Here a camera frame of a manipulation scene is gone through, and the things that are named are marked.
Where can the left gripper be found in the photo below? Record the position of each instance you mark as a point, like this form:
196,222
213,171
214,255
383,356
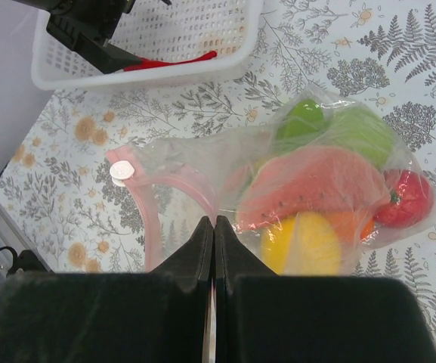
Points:
80,24

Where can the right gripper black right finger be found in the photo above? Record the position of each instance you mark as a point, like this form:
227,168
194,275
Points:
264,317

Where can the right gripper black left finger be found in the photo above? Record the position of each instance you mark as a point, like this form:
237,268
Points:
159,316

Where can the red chili pepper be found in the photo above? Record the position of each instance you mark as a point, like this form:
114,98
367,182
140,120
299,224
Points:
144,63

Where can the yellow lemon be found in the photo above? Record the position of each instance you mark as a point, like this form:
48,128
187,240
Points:
304,244

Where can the orange fruit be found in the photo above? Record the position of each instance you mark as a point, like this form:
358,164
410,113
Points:
350,226

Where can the watermelon slice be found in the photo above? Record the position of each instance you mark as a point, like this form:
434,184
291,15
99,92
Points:
315,178

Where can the clear zip top bag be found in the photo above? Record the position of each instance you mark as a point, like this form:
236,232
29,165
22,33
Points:
211,174

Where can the red apple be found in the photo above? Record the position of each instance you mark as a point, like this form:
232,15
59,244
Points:
411,199

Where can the green apple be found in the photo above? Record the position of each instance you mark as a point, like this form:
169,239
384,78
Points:
359,129

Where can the green starfruit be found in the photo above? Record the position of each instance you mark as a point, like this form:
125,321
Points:
305,118

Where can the white plastic basket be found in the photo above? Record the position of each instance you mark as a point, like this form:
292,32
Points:
153,30

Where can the floral tablecloth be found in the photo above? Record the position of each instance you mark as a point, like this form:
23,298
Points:
383,53

